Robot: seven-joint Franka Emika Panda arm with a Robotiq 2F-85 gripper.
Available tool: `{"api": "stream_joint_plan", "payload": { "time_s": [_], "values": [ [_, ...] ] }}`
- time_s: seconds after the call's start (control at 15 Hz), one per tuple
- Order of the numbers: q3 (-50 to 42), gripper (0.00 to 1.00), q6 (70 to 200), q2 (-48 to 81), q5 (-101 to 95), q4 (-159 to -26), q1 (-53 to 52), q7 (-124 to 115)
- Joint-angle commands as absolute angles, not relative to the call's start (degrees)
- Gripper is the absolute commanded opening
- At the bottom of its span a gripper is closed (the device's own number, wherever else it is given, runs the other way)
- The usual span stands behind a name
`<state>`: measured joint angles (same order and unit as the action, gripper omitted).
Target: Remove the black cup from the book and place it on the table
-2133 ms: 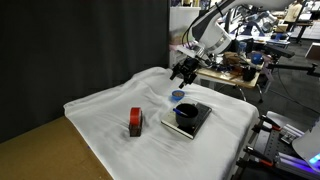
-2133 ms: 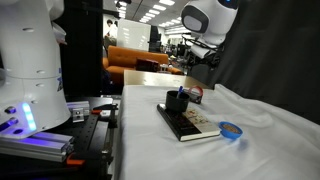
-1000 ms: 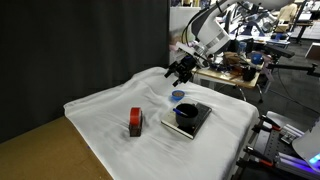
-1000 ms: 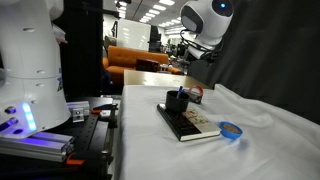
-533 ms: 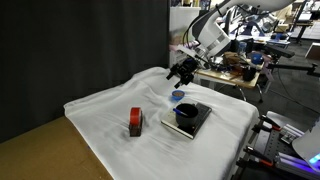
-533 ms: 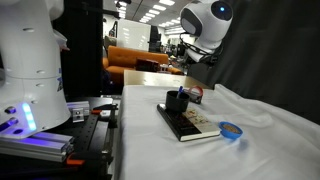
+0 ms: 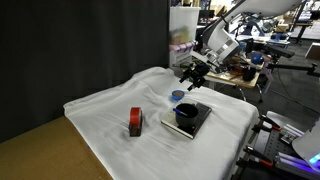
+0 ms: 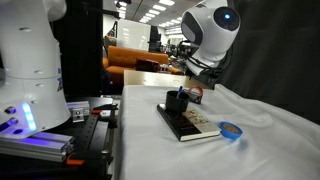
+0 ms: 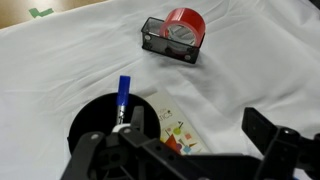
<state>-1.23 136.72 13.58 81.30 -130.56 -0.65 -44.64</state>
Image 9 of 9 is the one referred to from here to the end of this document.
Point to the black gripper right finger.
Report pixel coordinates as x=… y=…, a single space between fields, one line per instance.
x=283 y=150

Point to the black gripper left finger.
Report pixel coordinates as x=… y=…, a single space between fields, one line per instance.
x=133 y=150

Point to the book with colourful cover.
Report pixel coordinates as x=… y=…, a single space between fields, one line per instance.
x=181 y=133

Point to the black cup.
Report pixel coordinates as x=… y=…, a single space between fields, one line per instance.
x=96 y=113

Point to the blue marker pen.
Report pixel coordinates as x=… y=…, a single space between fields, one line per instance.
x=123 y=90

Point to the white table cloth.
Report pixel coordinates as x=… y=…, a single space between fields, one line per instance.
x=250 y=76

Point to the black tape dispenser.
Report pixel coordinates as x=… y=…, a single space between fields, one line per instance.
x=166 y=50

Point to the red tape roll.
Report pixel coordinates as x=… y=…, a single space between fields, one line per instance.
x=190 y=20

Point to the green tape mark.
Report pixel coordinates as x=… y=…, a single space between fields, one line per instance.
x=40 y=12

